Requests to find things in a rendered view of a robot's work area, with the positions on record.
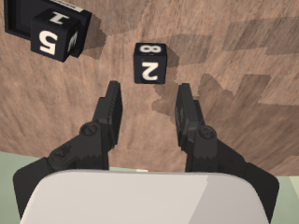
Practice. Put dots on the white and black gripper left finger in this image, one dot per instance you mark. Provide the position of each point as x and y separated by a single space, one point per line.
88 150

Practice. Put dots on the black rectangular tray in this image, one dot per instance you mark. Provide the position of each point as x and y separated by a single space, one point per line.
18 15

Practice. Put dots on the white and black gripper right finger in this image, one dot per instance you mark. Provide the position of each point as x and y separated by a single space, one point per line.
204 150

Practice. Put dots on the black calendar cube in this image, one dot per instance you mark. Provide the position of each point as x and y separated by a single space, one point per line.
150 62
54 34

